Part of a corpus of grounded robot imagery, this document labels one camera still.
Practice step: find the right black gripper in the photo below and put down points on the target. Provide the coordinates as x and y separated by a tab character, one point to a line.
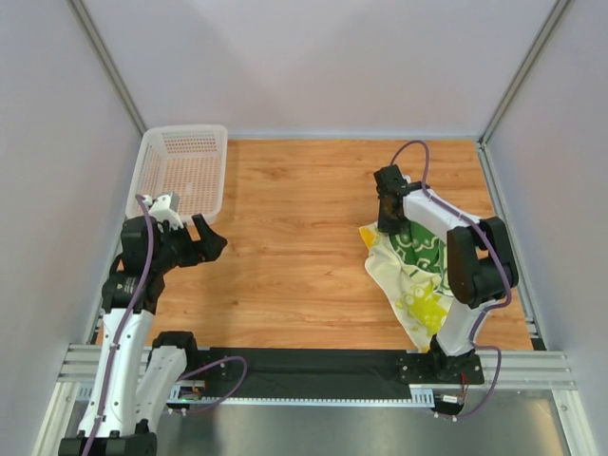
390	209

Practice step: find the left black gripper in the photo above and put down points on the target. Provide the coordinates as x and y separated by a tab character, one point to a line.
191	243

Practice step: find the green patterned towel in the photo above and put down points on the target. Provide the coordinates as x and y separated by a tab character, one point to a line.
423	257

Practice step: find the white yellow patterned towel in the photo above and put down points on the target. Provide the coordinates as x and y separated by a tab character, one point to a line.
420	311

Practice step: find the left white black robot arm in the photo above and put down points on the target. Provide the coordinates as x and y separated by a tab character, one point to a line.
131	387

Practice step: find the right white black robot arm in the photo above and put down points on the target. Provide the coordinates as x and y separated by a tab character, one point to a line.
480	267

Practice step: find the white perforated plastic basket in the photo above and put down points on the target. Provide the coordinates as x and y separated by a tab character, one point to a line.
187	160

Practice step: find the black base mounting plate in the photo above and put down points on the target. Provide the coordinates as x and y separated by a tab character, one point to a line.
324	374

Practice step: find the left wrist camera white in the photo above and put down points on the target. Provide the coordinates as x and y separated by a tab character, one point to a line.
164	208

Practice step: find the aluminium frame rail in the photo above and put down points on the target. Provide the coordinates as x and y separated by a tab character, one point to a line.
520	370

